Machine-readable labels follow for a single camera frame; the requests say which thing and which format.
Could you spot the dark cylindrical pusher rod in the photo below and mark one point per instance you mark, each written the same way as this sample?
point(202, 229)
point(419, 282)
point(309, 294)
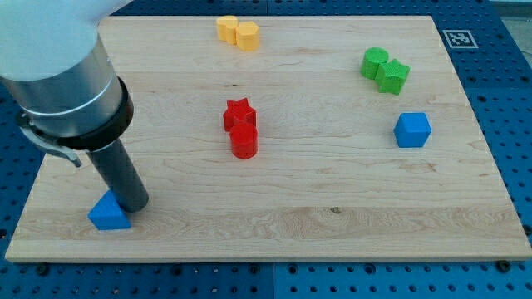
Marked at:
point(115, 167)

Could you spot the blue triangle block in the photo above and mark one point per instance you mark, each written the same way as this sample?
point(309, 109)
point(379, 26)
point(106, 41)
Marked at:
point(107, 214)

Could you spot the wooden board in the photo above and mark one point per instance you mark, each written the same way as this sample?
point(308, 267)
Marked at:
point(329, 182)

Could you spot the green star block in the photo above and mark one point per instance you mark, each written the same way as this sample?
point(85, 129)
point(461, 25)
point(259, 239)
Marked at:
point(391, 77)

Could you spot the red star block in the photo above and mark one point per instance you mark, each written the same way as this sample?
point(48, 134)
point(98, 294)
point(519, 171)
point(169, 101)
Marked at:
point(239, 111)

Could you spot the yellow heart block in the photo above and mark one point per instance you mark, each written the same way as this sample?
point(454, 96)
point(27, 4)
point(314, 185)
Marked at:
point(226, 28)

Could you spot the blue cube block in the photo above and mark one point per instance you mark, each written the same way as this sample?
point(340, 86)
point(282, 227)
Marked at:
point(412, 130)

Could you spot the green cylinder block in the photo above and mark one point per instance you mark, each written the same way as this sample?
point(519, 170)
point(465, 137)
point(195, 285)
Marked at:
point(373, 58)

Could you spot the yellow hexagon block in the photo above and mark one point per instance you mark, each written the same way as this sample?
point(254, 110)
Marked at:
point(248, 36)

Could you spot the grey cable clip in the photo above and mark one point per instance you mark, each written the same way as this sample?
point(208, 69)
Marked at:
point(43, 142)

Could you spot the red cylinder block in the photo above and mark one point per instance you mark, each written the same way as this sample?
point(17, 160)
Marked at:
point(244, 140)

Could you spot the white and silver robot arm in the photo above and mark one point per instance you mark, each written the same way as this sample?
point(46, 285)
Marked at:
point(55, 66)

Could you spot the white fiducial marker tag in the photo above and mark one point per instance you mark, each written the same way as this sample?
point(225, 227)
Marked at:
point(460, 39)

